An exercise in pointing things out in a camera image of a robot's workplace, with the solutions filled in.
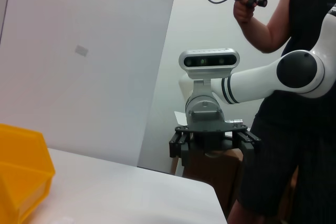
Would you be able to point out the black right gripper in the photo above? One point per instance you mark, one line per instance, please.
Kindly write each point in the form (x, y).
(206, 140)

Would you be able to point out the person's bare hand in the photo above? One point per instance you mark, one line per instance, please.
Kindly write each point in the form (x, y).
(242, 10)

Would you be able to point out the brown cardboard box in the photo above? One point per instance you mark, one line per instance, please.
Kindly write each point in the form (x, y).
(210, 174)

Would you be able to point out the right gripper silver connector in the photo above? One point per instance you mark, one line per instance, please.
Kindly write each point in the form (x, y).
(235, 121)

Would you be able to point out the white paper sheet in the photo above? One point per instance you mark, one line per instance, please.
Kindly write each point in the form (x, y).
(180, 117)

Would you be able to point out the person in black clothes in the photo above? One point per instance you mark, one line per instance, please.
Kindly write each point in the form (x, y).
(283, 142)

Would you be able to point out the white partition board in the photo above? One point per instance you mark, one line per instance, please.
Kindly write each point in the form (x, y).
(78, 90)

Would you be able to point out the small grey tape patch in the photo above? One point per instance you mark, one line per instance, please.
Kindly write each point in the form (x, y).
(82, 51)

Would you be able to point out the yellow plastic bin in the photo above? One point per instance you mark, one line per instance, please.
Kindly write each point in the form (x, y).
(21, 169)

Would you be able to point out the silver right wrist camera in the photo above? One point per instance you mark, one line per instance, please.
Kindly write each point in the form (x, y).
(207, 61)

